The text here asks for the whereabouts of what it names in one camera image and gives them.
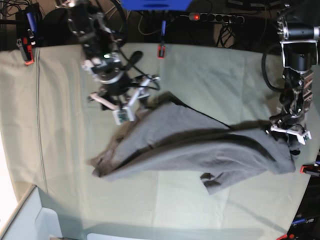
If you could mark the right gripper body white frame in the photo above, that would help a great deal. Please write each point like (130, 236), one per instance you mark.
(120, 98)

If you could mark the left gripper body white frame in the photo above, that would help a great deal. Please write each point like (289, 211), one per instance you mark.
(291, 124)

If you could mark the grey t-shirt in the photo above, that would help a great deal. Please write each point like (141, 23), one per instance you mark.
(176, 137)

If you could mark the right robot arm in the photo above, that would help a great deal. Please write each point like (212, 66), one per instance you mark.
(103, 58)

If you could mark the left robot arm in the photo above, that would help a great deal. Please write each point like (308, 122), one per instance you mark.
(298, 28)

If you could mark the red clamp right edge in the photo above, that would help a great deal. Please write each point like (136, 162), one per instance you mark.
(311, 169)

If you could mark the red clamp top centre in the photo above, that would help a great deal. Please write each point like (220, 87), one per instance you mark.
(161, 51)

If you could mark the red clamp bottom right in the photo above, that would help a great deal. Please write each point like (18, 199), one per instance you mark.
(286, 237)

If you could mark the blue box at top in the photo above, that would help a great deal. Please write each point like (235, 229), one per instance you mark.
(156, 5)

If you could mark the black round stool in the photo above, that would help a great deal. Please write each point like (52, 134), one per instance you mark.
(55, 29)

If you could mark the red black clamp top left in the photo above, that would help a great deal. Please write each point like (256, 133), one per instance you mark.
(25, 45)

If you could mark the black power strip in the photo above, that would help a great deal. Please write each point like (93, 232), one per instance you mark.
(217, 18)

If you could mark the white bin bottom left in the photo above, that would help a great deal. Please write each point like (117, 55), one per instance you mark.
(31, 220)

